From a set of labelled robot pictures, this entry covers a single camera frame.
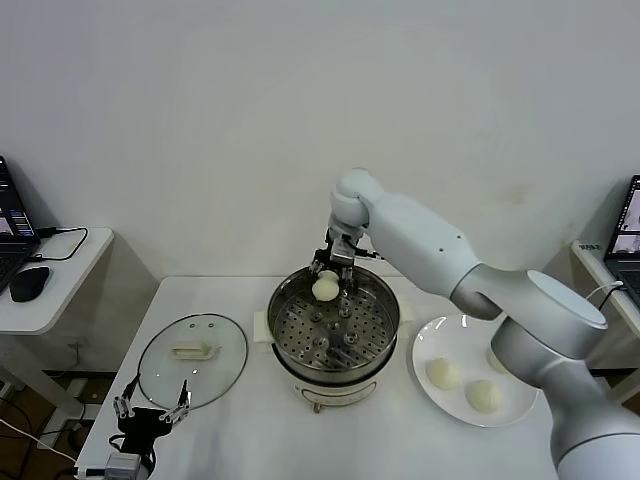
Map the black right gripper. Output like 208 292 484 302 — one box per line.
309 228 364 301

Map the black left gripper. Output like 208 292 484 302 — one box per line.
113 374 194 456

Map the white steamed baozi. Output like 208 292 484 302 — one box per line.
311 272 340 304
486 347 511 375
464 379 503 414
424 356 460 391

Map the round glass pot lid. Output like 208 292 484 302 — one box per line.
137 313 250 412

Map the stainless steel steamer basket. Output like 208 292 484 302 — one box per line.
253 264 416 381

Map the white floor power strip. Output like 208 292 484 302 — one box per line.
69 378 101 402

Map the white electric cooker base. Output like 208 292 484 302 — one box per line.
272 344 399 416

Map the white rounded side desk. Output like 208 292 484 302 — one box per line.
0 228 161 436

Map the black computer mouse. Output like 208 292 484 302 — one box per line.
9 266 51 304

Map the white round plate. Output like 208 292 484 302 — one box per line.
412 314 541 429

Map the black laptop with pink screen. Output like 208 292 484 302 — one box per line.
0 155 42 296

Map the grey laptop with dark screen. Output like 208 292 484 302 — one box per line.
603 174 640 309

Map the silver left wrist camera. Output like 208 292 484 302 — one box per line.
105 453 142 479

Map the white floor cable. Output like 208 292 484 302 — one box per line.
0 417 79 464

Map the black laptop charger cable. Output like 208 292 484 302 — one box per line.
27 227 90 264

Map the white cable on desk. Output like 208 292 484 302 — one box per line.
584 281 625 306

